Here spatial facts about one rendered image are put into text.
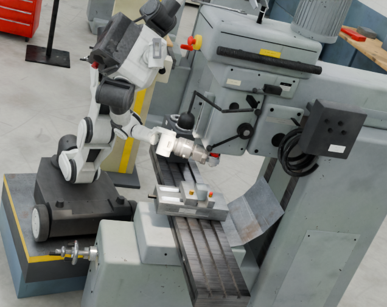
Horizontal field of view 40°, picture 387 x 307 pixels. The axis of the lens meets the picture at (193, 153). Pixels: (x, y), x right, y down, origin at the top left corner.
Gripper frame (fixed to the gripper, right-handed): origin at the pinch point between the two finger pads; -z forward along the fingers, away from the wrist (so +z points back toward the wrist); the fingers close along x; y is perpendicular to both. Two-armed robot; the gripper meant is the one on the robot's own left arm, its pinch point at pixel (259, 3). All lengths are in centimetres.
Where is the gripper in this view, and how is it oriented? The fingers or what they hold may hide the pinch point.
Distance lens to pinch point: 225.7
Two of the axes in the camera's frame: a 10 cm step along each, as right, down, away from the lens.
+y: 4.6, -4.7, -7.5
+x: -8.4, 0.2, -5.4
